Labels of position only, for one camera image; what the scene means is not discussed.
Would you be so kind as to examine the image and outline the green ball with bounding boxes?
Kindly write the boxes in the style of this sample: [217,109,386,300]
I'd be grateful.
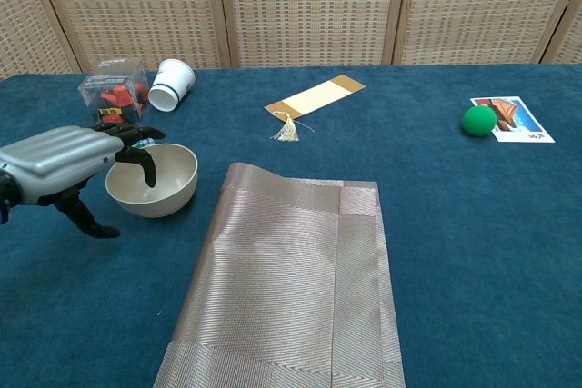
[462,104,497,138]

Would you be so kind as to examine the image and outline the woven wooden folding screen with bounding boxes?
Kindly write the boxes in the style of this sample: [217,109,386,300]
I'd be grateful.
[0,0,582,80]

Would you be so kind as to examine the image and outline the clear box with red toy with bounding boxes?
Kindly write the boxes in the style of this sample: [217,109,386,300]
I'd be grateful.
[77,57,152,129]

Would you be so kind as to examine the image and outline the picture postcard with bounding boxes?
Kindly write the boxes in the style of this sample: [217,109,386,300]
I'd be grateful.
[470,95,557,144]

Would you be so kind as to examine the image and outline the brown woven placemat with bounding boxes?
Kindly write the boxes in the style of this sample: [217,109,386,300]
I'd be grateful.
[153,162,406,388]

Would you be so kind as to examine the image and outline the blue felt table cover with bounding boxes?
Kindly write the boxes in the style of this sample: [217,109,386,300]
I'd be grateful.
[0,63,582,388]

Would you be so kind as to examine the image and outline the white paper cup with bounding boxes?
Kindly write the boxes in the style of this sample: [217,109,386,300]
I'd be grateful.
[147,58,196,113]

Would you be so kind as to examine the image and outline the white bowl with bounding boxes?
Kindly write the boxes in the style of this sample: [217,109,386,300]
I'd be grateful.
[105,143,199,219]

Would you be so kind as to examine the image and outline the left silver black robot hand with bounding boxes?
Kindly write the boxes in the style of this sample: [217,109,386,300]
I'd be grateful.
[0,125,166,240]

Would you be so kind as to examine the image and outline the tan bookmark with tassel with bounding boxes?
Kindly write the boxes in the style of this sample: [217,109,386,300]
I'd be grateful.
[264,74,367,143]

